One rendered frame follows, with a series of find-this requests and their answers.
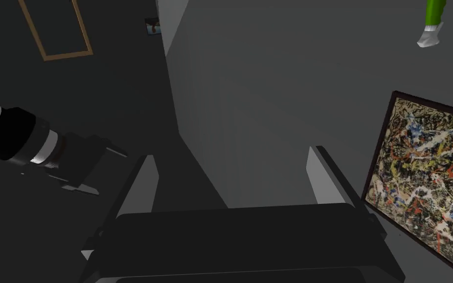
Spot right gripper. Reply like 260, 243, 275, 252
52, 131, 129, 197

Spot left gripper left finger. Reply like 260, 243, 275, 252
100, 154, 160, 237

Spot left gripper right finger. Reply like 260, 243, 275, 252
306, 145, 366, 209

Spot green and white object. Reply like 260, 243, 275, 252
416, 0, 448, 49

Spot abstract splatter painting dark frame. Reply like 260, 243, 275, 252
362, 90, 453, 282

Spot wooden rectangular wall frame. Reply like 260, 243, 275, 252
17, 0, 94, 62

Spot small blue wall picture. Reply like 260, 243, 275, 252
145, 17, 162, 36

